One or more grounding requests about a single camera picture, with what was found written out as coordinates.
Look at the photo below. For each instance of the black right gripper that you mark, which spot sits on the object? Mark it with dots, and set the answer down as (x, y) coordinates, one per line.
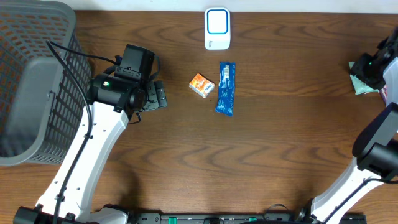
(360, 68)

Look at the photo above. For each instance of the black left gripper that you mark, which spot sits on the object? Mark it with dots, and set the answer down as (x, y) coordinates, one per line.
(156, 94)

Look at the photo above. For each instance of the mint green snack packet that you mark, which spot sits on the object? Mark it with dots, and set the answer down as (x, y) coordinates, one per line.
(360, 87)

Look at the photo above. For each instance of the purple snack box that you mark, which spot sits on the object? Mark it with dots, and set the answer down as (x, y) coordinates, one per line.
(383, 94)

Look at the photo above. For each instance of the small orange snack box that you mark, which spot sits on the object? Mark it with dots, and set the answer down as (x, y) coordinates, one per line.
(201, 85)

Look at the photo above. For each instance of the blue Oreo cookie pack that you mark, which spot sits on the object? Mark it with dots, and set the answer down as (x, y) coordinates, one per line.
(226, 88)

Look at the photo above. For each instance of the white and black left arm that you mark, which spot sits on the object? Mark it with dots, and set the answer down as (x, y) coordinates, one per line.
(112, 101)

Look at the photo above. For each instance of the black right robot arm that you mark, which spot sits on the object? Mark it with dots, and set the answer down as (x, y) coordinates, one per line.
(374, 151)

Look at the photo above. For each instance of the grey plastic mesh basket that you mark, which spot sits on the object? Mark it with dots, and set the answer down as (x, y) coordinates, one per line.
(43, 77)

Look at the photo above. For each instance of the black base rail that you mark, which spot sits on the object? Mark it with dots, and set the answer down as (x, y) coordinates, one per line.
(156, 218)

